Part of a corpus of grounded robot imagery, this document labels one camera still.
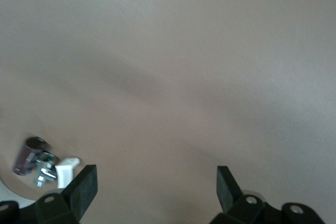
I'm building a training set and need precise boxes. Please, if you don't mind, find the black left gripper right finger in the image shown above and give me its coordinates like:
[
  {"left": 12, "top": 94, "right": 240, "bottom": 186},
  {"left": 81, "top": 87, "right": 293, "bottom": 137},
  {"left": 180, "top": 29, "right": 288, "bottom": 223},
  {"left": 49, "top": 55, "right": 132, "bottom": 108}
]
[{"left": 209, "top": 166, "right": 326, "bottom": 224}]

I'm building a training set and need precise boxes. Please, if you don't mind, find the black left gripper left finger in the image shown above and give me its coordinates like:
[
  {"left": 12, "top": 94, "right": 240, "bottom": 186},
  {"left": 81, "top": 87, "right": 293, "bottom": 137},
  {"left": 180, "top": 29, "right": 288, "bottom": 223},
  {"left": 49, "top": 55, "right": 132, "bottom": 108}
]
[{"left": 0, "top": 164, "right": 99, "bottom": 224}]

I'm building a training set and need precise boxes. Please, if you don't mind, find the brown block with metal terminals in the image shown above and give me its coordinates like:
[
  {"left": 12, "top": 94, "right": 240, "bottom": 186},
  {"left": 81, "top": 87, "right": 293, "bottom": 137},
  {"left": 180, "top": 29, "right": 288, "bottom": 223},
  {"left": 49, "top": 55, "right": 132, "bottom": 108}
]
[{"left": 12, "top": 136, "right": 60, "bottom": 189}]

